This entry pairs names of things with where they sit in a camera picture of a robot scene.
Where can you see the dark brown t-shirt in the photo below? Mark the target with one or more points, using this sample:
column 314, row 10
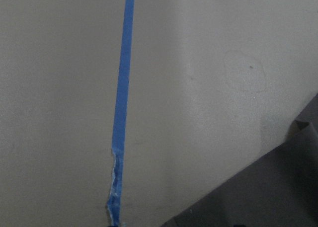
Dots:
column 278, row 190

